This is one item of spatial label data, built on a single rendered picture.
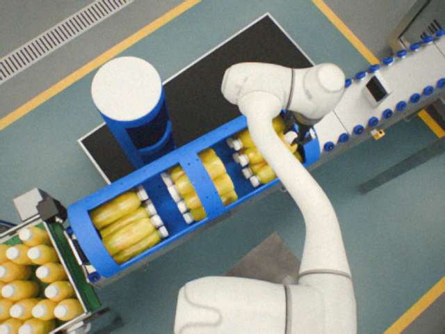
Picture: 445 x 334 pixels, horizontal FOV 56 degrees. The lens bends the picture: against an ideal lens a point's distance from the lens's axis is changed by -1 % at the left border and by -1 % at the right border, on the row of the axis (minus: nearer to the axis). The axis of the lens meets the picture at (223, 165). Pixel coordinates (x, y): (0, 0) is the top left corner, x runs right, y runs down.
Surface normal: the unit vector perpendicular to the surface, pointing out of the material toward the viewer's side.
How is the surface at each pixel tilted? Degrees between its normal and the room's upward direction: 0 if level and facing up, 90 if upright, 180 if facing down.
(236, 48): 0
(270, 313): 15
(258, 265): 4
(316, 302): 27
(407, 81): 0
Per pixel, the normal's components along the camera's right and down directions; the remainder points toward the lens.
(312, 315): 0.19, -0.52
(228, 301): -0.03, -0.65
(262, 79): 0.03, -0.41
